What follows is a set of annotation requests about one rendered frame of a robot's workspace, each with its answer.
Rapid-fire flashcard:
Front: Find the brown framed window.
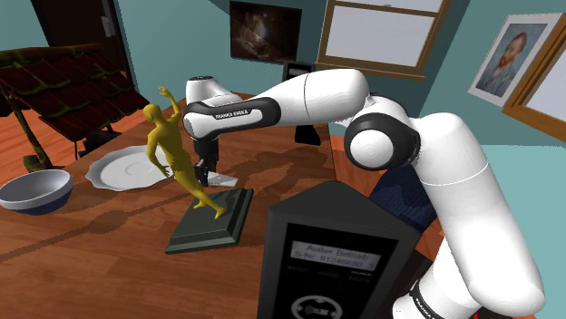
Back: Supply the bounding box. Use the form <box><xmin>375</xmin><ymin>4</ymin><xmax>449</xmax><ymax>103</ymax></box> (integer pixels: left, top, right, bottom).
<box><xmin>315</xmin><ymin>0</ymin><xmax>455</xmax><ymax>82</ymax></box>
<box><xmin>502</xmin><ymin>16</ymin><xmax>566</xmax><ymax>143</ymax></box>

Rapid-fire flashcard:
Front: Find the dark wall picture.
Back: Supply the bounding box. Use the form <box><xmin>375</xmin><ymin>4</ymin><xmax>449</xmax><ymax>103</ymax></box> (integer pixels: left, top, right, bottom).
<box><xmin>229</xmin><ymin>0</ymin><xmax>304</xmax><ymax>63</ymax></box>

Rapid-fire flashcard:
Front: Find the black upright device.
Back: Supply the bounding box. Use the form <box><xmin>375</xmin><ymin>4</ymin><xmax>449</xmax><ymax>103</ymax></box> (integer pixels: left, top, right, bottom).
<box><xmin>282</xmin><ymin>61</ymin><xmax>323</xmax><ymax>148</ymax></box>

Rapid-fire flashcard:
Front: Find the portrait wall picture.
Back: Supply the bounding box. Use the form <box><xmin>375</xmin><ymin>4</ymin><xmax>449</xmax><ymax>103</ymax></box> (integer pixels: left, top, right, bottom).
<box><xmin>467</xmin><ymin>12</ymin><xmax>563</xmax><ymax>109</ymax></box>

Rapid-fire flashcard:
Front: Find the dark red tiled roof model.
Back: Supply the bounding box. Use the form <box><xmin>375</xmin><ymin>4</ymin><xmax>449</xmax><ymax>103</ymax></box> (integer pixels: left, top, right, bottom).
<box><xmin>0</xmin><ymin>43</ymin><xmax>151</xmax><ymax>174</ymax></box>

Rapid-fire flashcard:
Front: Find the grey and blue bowl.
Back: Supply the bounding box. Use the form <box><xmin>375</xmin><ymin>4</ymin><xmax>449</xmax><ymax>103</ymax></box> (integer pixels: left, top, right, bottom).
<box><xmin>0</xmin><ymin>169</ymin><xmax>75</xmax><ymax>218</ymax></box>

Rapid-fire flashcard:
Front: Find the flat white object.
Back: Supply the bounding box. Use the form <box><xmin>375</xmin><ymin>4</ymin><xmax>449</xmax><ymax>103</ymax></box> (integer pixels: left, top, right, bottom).
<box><xmin>206</xmin><ymin>170</ymin><xmax>240</xmax><ymax>188</ymax></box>

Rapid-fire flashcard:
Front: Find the dark door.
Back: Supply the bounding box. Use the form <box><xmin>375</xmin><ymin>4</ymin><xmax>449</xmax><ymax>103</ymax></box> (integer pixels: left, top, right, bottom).
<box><xmin>29</xmin><ymin>0</ymin><xmax>136</xmax><ymax>90</ymax></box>

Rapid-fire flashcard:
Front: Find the white plate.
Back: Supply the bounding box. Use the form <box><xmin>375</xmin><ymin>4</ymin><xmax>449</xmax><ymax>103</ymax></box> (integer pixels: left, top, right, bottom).
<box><xmin>84</xmin><ymin>145</ymin><xmax>175</xmax><ymax>193</ymax></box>

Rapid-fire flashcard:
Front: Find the yellow human figure on dark base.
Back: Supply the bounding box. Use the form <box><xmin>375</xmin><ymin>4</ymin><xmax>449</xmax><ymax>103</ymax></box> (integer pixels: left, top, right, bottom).
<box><xmin>145</xmin><ymin>85</ymin><xmax>256</xmax><ymax>256</ymax></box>

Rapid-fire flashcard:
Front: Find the black box with display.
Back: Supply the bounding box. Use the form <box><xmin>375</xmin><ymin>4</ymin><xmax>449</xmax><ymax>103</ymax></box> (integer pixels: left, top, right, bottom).
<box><xmin>256</xmin><ymin>179</ymin><xmax>424</xmax><ymax>319</ymax></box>

